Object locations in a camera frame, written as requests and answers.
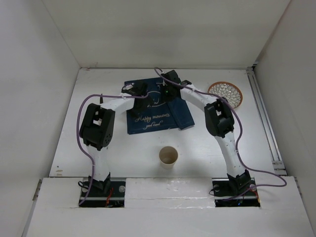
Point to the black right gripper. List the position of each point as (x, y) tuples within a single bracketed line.
[(166, 98)]

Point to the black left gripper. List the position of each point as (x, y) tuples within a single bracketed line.
[(146, 102)]

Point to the blue cloth placemat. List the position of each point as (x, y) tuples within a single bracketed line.
[(161, 115)]

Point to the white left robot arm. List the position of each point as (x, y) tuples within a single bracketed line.
[(95, 132)]

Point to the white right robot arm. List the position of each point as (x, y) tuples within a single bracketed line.
[(219, 122)]

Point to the beige paper cup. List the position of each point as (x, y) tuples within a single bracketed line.
[(168, 156)]

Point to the floral ceramic plate orange rim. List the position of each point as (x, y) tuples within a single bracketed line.
[(229, 91)]

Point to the white foam front board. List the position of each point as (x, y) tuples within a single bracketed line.
[(167, 208)]

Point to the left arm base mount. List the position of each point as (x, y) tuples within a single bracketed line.
[(109, 193)]

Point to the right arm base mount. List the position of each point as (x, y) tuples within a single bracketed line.
[(225, 196)]

